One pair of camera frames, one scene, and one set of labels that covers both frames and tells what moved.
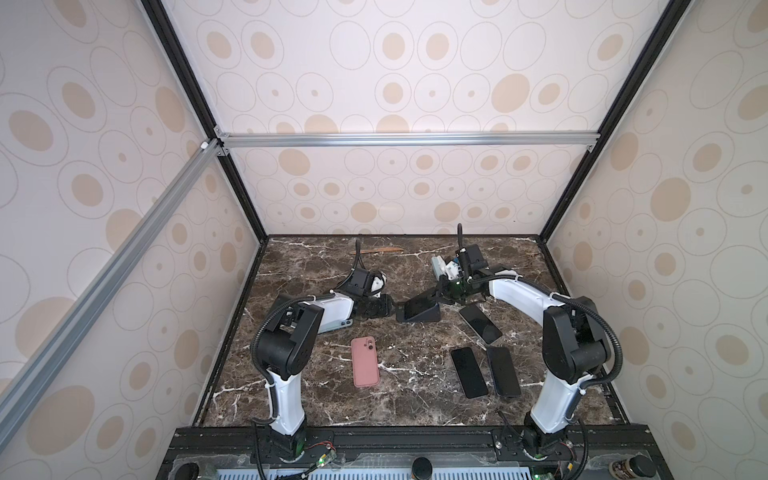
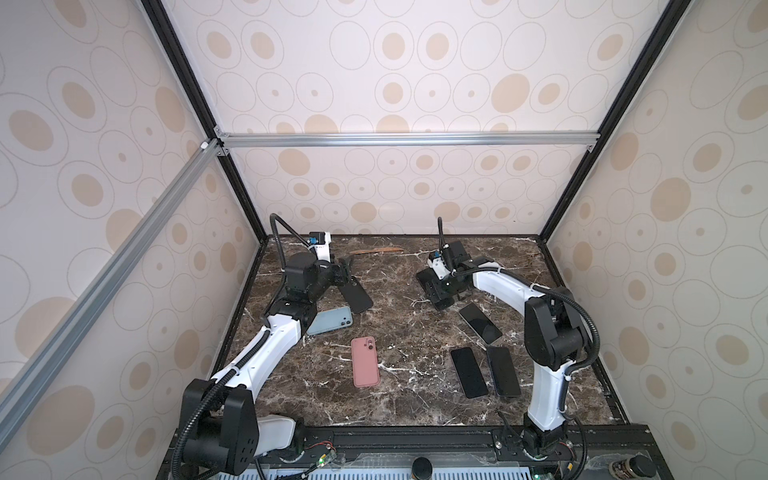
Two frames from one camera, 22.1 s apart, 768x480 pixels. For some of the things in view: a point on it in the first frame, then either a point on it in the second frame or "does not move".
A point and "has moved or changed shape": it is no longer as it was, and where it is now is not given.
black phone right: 504,371 does not move
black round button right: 636,467 does not move
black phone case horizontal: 423,307 has moved or changed shape
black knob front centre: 422,468 does not move
